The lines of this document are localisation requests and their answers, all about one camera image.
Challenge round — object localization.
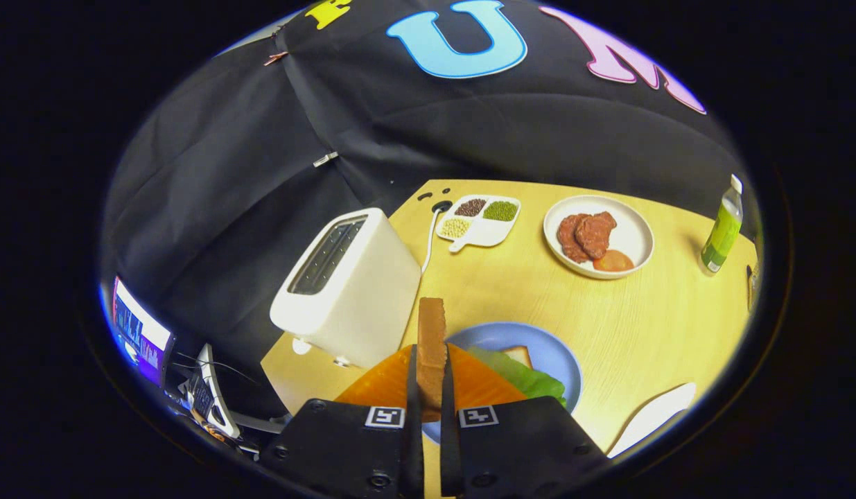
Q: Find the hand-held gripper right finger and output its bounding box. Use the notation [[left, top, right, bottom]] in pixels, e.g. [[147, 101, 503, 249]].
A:
[[439, 344, 612, 498]]

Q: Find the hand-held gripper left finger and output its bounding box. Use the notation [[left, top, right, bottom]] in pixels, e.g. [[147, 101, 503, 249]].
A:
[[260, 344, 426, 498]]

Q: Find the green lettuce leaf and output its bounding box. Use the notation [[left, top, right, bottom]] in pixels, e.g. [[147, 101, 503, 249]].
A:
[[466, 347, 568, 408]]

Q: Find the toasted bread slice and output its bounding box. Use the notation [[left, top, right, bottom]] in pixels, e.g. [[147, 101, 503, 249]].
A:
[[417, 297, 448, 422]]

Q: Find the blue plate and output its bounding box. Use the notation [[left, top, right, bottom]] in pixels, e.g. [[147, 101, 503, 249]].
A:
[[422, 322, 583, 444]]

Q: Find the white toaster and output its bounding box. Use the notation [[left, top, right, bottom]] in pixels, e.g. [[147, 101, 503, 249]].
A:
[[270, 207, 423, 369]]

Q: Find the small white oval plate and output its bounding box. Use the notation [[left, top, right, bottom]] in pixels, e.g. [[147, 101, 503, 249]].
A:
[[606, 382, 697, 458]]

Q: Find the white divided dish with beans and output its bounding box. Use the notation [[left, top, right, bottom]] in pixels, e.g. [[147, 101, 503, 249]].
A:
[[436, 195, 522, 253]]

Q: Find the brown meat patty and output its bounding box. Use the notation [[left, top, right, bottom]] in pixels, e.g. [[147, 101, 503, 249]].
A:
[[557, 214, 591, 263], [575, 211, 618, 260]]

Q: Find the red tomato slice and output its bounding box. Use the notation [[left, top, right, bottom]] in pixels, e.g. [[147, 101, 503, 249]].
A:
[[593, 249, 635, 272]]

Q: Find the round white plate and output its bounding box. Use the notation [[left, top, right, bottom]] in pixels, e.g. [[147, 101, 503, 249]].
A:
[[543, 195, 655, 280]]

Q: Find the computer monitor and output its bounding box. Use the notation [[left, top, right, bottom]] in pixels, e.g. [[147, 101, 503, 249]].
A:
[[111, 276, 173, 387]]

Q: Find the black backdrop cloth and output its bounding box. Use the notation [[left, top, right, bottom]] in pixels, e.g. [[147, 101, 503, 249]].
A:
[[102, 0, 754, 417]]

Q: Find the green label plastic bottle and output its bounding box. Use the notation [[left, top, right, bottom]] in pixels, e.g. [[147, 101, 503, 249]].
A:
[[700, 174, 744, 275]]

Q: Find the white toaster cable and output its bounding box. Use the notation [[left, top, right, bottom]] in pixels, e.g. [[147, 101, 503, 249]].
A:
[[421, 202, 453, 274]]

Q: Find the white curved frame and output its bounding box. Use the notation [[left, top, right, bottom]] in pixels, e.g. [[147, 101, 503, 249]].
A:
[[189, 343, 243, 439]]

